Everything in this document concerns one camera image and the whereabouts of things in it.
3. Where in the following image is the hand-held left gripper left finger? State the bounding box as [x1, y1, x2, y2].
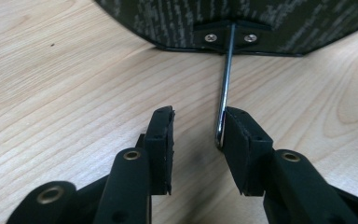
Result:
[143, 105, 175, 196]

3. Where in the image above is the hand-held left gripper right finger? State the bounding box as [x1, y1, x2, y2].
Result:
[222, 106, 274, 197]

